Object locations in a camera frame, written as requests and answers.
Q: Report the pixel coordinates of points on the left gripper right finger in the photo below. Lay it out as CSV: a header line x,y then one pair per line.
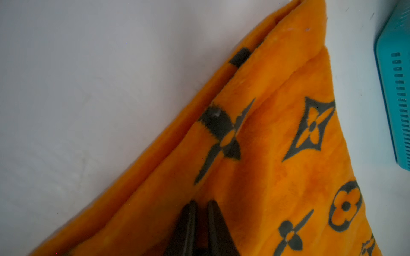
x,y
220,241

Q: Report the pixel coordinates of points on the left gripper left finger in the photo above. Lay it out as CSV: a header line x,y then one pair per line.
x,y
182,242

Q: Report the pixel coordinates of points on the orange patterned pillowcase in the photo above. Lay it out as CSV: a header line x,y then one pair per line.
x,y
262,139

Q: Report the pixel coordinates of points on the teal plastic basket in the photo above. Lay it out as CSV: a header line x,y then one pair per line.
x,y
392,50

